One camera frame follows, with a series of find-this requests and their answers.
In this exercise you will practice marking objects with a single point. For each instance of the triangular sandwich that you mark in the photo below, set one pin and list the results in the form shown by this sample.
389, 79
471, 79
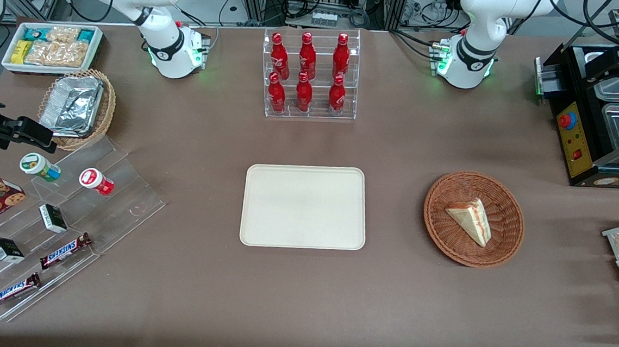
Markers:
471, 220

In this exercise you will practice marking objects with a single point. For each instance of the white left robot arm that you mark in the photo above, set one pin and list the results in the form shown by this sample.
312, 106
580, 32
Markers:
470, 59

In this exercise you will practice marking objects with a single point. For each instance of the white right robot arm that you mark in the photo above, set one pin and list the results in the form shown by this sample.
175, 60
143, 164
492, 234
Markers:
171, 49

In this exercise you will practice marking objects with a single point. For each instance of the oval wicker basket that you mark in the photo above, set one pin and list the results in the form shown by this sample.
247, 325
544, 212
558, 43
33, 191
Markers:
107, 110

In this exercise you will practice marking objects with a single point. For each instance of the round brown wicker basket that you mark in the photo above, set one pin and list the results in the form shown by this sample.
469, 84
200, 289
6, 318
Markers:
446, 237

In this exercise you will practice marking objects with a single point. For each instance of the cream rectangular plastic tray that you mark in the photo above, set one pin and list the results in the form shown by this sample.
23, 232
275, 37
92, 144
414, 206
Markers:
304, 207

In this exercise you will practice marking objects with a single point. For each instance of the green lid snack cup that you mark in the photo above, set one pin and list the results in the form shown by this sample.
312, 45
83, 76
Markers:
35, 164

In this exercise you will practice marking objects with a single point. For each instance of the stacked aluminium foil trays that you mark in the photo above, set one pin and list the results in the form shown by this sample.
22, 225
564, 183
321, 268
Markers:
72, 105

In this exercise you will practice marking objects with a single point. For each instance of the red lid snack cup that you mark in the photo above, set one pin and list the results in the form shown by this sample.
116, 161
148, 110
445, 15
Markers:
92, 179

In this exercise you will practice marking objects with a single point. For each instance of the grey metal side box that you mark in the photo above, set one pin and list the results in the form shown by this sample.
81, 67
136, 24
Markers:
547, 81

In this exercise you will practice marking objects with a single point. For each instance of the red emergency stop button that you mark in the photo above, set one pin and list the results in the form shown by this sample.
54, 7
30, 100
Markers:
567, 120

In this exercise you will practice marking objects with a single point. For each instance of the large clear rice cracker bag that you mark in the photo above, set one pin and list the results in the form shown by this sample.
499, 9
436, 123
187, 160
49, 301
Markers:
56, 53

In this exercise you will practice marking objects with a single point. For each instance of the yellow snack packet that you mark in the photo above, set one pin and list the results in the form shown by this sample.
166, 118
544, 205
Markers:
21, 52

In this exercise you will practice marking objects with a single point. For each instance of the small dark green box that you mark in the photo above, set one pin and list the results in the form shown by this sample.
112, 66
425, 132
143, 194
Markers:
53, 219
5, 250

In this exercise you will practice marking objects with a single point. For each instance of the black food warmer machine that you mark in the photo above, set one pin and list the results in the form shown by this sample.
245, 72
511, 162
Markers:
576, 143

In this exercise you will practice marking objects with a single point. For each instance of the clear acrylic stepped display stand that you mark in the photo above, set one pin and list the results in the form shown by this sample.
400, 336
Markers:
123, 182

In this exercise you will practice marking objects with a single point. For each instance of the white rectangular snack bin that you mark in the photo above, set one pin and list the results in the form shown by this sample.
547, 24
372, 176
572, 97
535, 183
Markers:
95, 52

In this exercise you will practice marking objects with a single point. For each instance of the teal snack packet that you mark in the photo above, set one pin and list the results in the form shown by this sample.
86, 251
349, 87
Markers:
86, 35
36, 33

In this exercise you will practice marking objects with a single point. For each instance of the small clear rice cracker bag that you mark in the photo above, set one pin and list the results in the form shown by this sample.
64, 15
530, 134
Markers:
63, 34

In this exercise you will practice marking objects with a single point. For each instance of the Snickers chocolate bar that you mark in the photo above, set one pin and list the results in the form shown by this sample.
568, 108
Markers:
10, 291
64, 250

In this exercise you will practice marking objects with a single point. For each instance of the red cola bottle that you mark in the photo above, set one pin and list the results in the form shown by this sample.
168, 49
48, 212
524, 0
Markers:
341, 57
303, 94
279, 57
276, 95
337, 96
307, 56

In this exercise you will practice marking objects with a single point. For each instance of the clear acrylic bottle rack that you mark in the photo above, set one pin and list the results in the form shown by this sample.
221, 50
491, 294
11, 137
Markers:
317, 108

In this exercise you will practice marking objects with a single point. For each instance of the white power strip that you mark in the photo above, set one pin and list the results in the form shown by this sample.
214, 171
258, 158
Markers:
324, 18

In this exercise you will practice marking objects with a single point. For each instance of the red rocker switch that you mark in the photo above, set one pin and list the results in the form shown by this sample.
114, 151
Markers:
577, 155

